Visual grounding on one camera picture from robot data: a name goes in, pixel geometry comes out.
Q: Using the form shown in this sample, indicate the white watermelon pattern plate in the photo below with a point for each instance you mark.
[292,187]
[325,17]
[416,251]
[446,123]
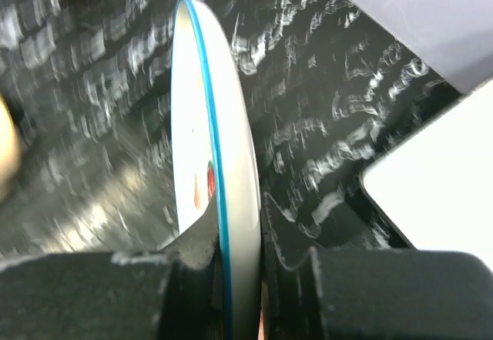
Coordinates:
[214,158]

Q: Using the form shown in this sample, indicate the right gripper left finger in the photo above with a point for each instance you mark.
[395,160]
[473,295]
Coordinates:
[175,293]

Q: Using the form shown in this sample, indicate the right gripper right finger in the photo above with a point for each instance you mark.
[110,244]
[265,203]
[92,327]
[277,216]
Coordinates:
[313,292]

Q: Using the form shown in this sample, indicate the white whiteboard with red writing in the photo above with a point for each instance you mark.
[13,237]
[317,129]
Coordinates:
[436,187]

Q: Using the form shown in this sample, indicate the orange bird plate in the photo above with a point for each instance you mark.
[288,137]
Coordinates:
[10,150]

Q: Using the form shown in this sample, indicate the black marble pattern mat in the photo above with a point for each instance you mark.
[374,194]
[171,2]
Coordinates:
[327,90]

